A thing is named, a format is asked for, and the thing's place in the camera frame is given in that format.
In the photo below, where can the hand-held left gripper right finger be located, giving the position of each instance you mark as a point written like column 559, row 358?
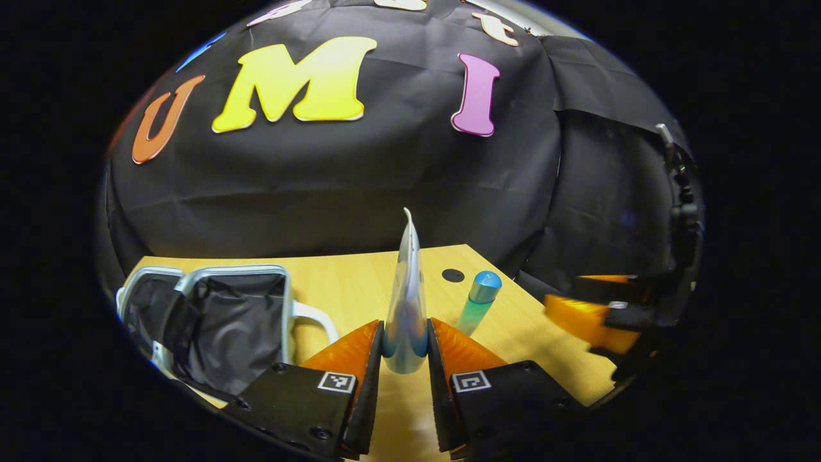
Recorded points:
column 441, row 398

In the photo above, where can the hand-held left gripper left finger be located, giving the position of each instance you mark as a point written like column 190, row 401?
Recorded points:
column 369, row 398

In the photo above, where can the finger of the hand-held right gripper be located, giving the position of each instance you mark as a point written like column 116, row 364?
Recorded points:
column 590, row 321
column 635, row 290

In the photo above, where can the translucent blue skincare tube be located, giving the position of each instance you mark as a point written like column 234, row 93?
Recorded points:
column 405, row 308

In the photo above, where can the teal bottle with blue cap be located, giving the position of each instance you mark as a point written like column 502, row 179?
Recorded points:
column 478, row 305

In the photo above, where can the light blue suitcase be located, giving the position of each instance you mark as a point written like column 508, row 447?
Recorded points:
column 224, row 321

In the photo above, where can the black table hole cap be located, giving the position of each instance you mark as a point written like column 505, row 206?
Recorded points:
column 453, row 275

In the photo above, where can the black backdrop cloth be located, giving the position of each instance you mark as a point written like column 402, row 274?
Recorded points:
column 321, row 192

